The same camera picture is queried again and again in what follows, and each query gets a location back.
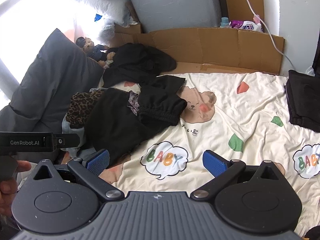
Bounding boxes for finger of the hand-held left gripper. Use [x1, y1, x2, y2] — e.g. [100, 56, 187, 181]
[52, 133, 86, 153]

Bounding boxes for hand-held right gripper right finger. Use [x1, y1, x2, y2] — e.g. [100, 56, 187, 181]
[191, 149, 288, 202]

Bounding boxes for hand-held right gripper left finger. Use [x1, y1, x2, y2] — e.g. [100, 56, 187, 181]
[25, 149, 125, 202]

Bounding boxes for black bear-print garment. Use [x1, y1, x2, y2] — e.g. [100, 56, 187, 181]
[85, 88, 150, 167]

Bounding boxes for person's left hand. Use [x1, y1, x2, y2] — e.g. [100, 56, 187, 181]
[0, 160, 32, 217]

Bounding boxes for grey-blue sweatshirt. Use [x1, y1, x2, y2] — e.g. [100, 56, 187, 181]
[61, 115, 87, 158]

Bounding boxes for cream printed bedsheet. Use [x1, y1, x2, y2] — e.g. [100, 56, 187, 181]
[97, 72, 320, 238]

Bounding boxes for leopard print garment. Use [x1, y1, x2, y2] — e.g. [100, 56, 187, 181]
[65, 91, 104, 130]

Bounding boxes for dark grey pillow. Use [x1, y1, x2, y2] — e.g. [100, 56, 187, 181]
[0, 28, 105, 133]

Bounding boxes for small brown teddy bear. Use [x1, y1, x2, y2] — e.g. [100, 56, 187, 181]
[98, 51, 117, 68]

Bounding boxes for teddy bear in uniform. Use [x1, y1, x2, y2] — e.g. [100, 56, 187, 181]
[76, 37, 109, 60]

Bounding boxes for black hoodie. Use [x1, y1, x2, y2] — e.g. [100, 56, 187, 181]
[102, 43, 177, 88]

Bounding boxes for folded black sweatpants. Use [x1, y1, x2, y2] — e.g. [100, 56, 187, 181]
[286, 69, 320, 132]

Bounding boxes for flattened brown cardboard box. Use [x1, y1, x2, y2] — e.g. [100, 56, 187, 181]
[114, 22, 285, 75]

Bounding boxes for white plush pillow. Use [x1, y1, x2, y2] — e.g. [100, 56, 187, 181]
[69, 0, 137, 45]

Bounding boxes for purple and white refill pouch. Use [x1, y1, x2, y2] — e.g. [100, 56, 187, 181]
[229, 20, 263, 32]

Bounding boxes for upright brown cardboard panel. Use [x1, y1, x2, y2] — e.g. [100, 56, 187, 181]
[222, 0, 266, 29]

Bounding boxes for grey plastic-wrapped mattress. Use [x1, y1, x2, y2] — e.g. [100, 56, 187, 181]
[126, 0, 223, 33]

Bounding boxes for white cable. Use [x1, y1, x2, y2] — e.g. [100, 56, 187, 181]
[234, 0, 295, 71]

